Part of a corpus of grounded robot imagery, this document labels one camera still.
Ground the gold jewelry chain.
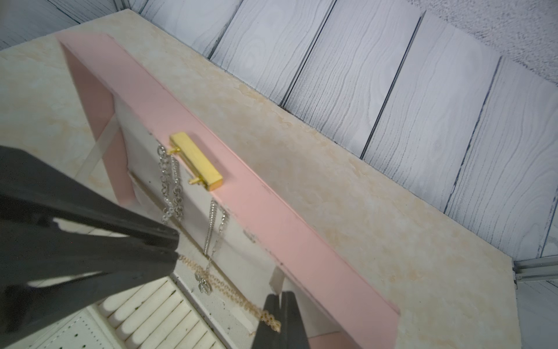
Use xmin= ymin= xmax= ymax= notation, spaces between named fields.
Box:
xmin=176 ymin=254 xmax=283 ymax=333

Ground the pink jewelry box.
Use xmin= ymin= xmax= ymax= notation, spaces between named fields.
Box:
xmin=1 ymin=31 xmax=399 ymax=348

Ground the silver chain necklace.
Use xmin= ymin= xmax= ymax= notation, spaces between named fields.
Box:
xmin=156 ymin=145 xmax=186 ymax=224

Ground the right aluminium frame post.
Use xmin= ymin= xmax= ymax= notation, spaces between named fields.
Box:
xmin=513 ymin=255 xmax=558 ymax=282

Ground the silver pendant necklace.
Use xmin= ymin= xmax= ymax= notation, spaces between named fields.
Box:
xmin=194 ymin=199 xmax=230 ymax=296

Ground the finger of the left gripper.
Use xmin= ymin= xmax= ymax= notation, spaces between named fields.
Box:
xmin=0 ymin=220 xmax=180 ymax=348
xmin=1 ymin=146 xmax=179 ymax=262

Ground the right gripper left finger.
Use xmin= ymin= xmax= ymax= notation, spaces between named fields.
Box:
xmin=251 ymin=294 xmax=282 ymax=349

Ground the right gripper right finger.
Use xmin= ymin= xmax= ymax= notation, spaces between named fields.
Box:
xmin=280 ymin=291 xmax=310 ymax=349

